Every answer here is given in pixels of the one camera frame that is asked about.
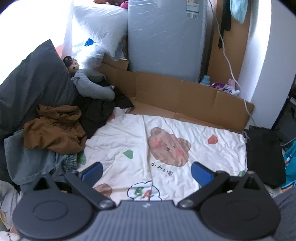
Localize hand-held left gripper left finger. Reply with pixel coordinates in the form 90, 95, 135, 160
28, 162, 116, 210

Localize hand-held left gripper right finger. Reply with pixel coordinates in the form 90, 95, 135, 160
178, 162, 270, 210

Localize black drawstring shorts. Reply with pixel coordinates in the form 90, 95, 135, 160
244, 128, 287, 189

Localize brown garment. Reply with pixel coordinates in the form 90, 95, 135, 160
24, 104, 87, 154

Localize cream bear print bed sheet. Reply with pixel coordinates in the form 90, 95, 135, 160
76, 108, 275, 202

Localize blue jeans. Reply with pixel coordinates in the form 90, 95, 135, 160
3, 128, 79, 186

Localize brown cardboard sheet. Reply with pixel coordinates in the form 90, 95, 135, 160
99, 53, 255, 133

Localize purple wipes packet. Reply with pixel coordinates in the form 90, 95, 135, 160
211, 83, 234, 93

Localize teal patterned blanket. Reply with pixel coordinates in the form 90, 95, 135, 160
281, 140, 296, 192

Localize pink white refill bag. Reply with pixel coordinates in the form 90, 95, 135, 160
228, 79, 241, 96

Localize white fuzzy cloth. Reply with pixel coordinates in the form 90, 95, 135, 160
0, 179, 23, 241

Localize person's grey trouser leg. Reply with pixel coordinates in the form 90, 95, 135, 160
272, 189, 296, 241

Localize small bear plush toy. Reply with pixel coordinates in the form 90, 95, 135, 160
63, 56, 80, 75

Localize clear plastic bag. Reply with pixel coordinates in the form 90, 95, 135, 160
72, 42, 104, 70

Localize upright cardboard panel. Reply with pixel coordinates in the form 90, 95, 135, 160
209, 0, 251, 93

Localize grey plastic-wrapped mattress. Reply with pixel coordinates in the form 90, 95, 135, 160
127, 0, 214, 82

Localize white pillow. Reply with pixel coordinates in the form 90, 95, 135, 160
73, 2, 129, 58

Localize black hanging garment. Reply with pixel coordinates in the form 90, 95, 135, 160
218, 0, 232, 49

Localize light teal hanging cloth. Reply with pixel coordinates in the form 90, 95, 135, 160
229, 0, 248, 24

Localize pile of plush toys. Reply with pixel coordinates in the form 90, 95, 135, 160
92, 0, 129, 8

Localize white cable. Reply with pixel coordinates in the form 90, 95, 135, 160
207, 0, 256, 126

